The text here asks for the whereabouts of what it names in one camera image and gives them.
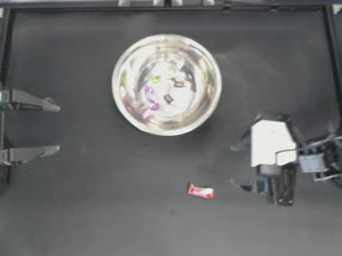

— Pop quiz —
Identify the red candy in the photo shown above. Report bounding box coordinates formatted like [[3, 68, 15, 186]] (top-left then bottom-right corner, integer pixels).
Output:
[[187, 183, 217, 200]]

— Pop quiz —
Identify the steel bowl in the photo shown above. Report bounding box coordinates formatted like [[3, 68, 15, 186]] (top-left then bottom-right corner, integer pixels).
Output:
[[111, 33, 223, 137]]

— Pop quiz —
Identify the purple candy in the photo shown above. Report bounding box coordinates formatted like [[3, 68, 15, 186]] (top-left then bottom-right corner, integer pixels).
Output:
[[142, 83, 163, 112]]

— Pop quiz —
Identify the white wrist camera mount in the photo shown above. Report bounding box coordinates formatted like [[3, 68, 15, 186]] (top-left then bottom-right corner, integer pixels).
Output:
[[250, 119, 298, 168]]

